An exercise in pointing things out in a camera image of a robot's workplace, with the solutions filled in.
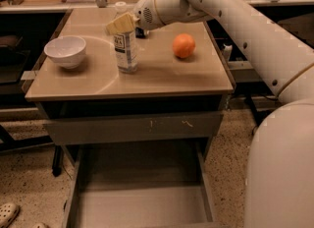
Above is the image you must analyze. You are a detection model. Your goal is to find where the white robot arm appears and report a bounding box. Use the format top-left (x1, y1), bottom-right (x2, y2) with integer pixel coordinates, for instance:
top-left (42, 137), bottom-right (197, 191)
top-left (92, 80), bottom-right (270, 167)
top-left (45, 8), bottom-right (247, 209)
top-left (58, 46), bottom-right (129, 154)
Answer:
top-left (106, 0), bottom-right (314, 228)

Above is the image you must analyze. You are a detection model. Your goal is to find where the white perforated clog shoe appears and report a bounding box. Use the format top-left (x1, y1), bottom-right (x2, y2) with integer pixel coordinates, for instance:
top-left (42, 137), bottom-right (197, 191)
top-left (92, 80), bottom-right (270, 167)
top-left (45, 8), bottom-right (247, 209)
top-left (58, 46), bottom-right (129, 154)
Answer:
top-left (0, 202), bottom-right (20, 228)

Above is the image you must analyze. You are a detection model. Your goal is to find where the clear plastic water bottle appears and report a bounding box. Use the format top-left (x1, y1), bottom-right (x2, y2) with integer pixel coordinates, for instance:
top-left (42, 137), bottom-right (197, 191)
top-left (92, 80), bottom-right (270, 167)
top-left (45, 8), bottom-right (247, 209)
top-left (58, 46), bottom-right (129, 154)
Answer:
top-left (113, 16), bottom-right (137, 73)

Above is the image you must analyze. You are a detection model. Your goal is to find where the white ceramic bowl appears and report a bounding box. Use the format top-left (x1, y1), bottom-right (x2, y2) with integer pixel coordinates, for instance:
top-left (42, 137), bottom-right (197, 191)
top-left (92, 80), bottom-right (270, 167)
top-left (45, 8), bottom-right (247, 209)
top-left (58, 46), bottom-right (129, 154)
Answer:
top-left (44, 35), bottom-right (86, 69)

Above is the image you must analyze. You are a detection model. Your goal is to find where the open middle drawer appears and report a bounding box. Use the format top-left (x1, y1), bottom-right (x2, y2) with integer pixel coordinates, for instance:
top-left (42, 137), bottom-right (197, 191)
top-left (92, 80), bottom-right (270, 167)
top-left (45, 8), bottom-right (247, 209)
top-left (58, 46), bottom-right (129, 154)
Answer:
top-left (62, 140), bottom-right (230, 228)

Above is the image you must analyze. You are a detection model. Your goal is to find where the orange fruit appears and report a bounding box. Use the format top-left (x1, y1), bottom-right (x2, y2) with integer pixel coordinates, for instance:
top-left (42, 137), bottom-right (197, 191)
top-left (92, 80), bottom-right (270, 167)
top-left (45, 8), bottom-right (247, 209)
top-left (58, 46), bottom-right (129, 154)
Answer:
top-left (172, 33), bottom-right (195, 59)

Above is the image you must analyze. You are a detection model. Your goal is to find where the grey drawer cabinet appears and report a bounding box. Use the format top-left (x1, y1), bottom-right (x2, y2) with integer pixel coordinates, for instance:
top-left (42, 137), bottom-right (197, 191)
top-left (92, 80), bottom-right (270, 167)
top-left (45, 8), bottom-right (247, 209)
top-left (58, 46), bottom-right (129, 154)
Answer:
top-left (21, 5), bottom-right (236, 228)

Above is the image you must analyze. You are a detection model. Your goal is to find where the blue soda can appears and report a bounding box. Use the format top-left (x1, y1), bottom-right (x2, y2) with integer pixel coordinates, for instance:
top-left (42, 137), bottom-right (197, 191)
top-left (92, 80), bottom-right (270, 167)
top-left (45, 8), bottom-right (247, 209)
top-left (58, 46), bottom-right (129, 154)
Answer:
top-left (135, 28), bottom-right (149, 38)

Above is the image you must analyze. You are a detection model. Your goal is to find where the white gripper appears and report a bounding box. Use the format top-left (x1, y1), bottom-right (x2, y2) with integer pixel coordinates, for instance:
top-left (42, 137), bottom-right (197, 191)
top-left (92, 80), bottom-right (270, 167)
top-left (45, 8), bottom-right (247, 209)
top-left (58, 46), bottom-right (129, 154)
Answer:
top-left (105, 0), bottom-right (164, 35)

